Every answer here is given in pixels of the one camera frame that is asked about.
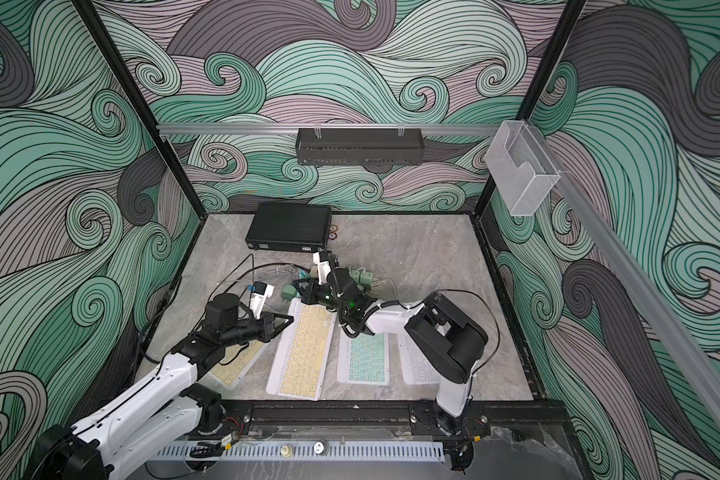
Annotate green wireless keyboard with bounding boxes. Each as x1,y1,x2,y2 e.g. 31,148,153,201
337,334,390,386

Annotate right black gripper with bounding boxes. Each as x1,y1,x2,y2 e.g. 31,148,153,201
294,278,352,317

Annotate aluminium wall rail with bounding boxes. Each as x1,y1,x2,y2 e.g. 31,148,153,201
157,122,500,137

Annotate black wall shelf tray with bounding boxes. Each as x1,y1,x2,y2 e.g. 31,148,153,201
295,127,425,167

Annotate white charging cable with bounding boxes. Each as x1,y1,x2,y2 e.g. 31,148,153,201
239,263,301,283

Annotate clear acrylic wall holder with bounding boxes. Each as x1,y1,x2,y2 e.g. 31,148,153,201
484,120,560,217

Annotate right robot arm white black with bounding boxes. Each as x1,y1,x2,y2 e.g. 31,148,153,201
292,268,489,420

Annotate white slotted cable duct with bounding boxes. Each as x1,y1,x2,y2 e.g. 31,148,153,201
149,441,446,464

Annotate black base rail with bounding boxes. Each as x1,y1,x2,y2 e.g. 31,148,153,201
221,400,569,436

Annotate black computer box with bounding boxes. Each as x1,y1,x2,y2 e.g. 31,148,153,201
245,202,332,253

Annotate yellow wireless keyboard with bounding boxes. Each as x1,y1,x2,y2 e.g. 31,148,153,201
209,340,267,390
266,298,336,401

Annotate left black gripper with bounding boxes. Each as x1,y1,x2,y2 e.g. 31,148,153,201
220,311,292,349

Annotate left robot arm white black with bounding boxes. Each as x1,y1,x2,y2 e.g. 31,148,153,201
24,293,294,479

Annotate white wireless keyboard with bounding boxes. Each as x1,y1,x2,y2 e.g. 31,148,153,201
397,335,440,385

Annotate light green charger plug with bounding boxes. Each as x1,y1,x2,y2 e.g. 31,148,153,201
281,284,299,302

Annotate black power cable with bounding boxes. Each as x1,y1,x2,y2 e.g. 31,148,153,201
137,254,311,365

